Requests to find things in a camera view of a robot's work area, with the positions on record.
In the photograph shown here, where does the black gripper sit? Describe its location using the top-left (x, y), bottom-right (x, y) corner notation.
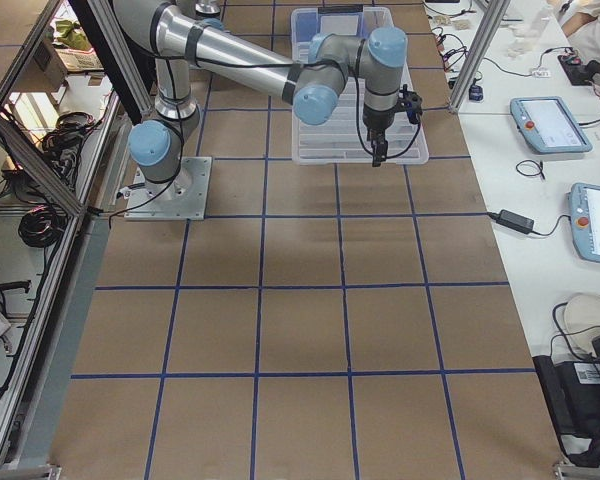
top-left (363, 110), bottom-right (394, 167)

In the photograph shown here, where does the clear plastic box lid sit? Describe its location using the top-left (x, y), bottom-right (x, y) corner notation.
top-left (291, 78), bottom-right (429, 165)

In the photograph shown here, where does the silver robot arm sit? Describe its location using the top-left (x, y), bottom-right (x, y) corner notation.
top-left (113, 1), bottom-right (421, 166)

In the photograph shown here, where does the clear plastic storage box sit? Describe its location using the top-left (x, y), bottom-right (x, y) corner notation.
top-left (290, 4), bottom-right (394, 62)

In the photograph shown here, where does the black power adapter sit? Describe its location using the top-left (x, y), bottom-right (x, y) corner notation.
top-left (487, 209), bottom-right (534, 235)

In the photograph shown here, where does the upper teach pendant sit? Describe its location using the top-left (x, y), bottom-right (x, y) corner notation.
top-left (509, 96), bottom-right (592, 155)

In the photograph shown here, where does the teach pendant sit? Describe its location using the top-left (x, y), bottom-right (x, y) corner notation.
top-left (568, 183), bottom-right (600, 263)
top-left (509, 96), bottom-right (592, 155)

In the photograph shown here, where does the lower teach pendant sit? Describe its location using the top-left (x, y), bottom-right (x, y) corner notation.
top-left (568, 183), bottom-right (600, 263)

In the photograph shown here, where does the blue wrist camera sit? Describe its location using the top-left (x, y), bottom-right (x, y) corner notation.
top-left (400, 84), bottom-right (423, 125)

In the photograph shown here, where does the aluminium frame post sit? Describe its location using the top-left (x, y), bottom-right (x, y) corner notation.
top-left (448, 0), bottom-right (510, 114)

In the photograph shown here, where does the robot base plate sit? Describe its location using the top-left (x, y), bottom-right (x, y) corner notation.
top-left (124, 157), bottom-right (213, 221)

